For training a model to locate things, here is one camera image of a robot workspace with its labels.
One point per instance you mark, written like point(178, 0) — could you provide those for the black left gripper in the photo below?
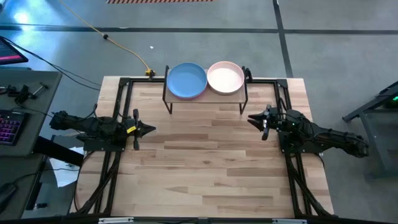
point(133, 130)

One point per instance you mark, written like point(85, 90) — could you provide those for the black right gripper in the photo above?
point(273, 121)

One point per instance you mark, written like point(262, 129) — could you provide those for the pale pink plate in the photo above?
point(225, 77)

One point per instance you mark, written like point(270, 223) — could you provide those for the blue plate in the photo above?
point(186, 81)

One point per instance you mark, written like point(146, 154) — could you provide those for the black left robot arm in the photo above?
point(93, 127)

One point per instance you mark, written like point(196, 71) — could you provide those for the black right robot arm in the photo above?
point(335, 140)

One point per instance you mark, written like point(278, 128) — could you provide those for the wooden shelf with black legs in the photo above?
point(217, 99)

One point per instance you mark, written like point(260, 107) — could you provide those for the black table clamp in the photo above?
point(248, 74)
point(151, 74)

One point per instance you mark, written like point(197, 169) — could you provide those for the black slanted bar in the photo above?
point(59, 151)

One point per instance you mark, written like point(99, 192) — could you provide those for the white paper sheet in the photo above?
point(65, 174)

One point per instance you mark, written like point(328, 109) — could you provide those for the black metal cart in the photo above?
point(376, 105)

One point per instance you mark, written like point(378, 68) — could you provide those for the grey side desk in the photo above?
point(34, 93)

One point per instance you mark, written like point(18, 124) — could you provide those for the black clamp tool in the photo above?
point(20, 93)

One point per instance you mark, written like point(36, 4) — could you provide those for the black backlit keyboard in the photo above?
point(11, 127)

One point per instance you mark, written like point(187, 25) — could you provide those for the black computer mouse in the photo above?
point(6, 192)

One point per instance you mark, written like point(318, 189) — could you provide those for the black computer monitor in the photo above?
point(11, 53)

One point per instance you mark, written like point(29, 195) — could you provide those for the black aluminium table frame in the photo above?
point(267, 81)

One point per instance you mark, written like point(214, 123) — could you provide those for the silver bracket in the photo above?
point(115, 220)
point(289, 221)

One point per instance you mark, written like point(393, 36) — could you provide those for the black table edge rail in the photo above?
point(46, 220)

